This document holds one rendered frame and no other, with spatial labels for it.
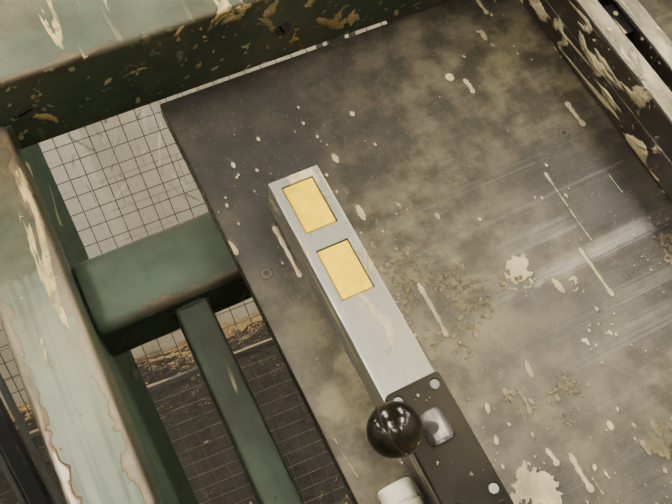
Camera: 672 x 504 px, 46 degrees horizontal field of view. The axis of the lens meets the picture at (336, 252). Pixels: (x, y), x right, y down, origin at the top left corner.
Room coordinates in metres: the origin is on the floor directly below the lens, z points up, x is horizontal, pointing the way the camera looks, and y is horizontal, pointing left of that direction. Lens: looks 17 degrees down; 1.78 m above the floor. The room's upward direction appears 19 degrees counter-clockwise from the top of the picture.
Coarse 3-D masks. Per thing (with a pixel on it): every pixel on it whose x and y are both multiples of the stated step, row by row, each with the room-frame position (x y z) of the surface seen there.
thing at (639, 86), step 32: (544, 0) 0.86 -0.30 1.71; (576, 0) 0.81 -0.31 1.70; (608, 0) 0.82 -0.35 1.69; (544, 32) 0.87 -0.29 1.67; (576, 32) 0.82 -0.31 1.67; (608, 32) 0.78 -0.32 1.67; (640, 32) 0.78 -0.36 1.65; (576, 64) 0.83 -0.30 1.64; (608, 64) 0.78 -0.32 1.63; (640, 64) 0.76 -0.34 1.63; (608, 96) 0.79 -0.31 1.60; (640, 96) 0.75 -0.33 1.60; (640, 128) 0.76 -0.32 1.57
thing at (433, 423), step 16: (384, 416) 0.46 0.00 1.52; (400, 416) 0.46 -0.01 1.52; (416, 416) 0.46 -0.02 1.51; (432, 416) 0.55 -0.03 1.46; (368, 432) 0.46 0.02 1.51; (384, 432) 0.45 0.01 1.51; (400, 432) 0.45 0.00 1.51; (416, 432) 0.46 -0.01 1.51; (432, 432) 0.53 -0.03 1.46; (448, 432) 0.54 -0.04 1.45; (384, 448) 0.45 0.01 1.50; (400, 448) 0.45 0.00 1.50; (416, 448) 0.46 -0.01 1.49
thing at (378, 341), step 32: (320, 192) 0.71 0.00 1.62; (288, 224) 0.68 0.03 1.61; (320, 288) 0.65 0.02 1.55; (384, 288) 0.64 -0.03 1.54; (352, 320) 0.62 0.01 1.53; (384, 320) 0.62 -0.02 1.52; (352, 352) 0.62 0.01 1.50; (384, 352) 0.60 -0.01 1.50; (416, 352) 0.60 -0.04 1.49; (384, 384) 0.58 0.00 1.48; (416, 480) 0.56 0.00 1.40
